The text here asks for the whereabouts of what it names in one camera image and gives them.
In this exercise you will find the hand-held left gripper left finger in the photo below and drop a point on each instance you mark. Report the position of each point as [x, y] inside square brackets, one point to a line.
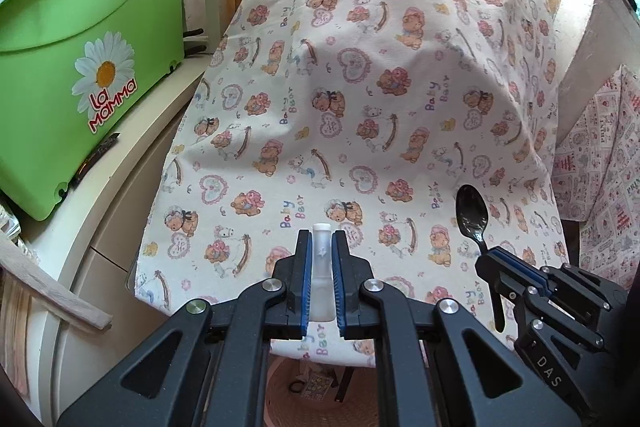
[302, 287]

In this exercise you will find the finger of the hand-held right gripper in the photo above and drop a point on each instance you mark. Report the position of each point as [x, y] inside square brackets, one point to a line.
[500, 282]
[522, 269]

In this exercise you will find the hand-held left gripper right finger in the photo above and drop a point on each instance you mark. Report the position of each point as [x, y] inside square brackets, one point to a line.
[340, 287]

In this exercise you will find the white plastic tube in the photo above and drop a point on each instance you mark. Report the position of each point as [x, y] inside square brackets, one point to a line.
[321, 272]

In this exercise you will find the black plastic spoon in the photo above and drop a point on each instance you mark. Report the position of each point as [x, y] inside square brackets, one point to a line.
[470, 212]

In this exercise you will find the colourful printed small box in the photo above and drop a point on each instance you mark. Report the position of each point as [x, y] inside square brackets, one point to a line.
[317, 386]

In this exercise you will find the pink perforated plastic basket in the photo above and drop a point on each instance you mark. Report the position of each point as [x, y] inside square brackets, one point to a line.
[325, 414]

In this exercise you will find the pink patterned cloth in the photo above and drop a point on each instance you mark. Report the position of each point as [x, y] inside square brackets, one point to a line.
[600, 167]

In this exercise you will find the bear print cloth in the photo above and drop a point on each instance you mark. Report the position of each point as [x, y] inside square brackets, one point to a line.
[350, 147]

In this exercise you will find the cream cabinet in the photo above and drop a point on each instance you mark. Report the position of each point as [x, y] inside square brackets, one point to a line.
[115, 257]

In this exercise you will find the pale wooden stick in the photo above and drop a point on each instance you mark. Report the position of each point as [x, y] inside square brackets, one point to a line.
[50, 289]

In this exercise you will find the green plastic box daisy print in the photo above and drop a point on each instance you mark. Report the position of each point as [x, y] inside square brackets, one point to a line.
[55, 117]

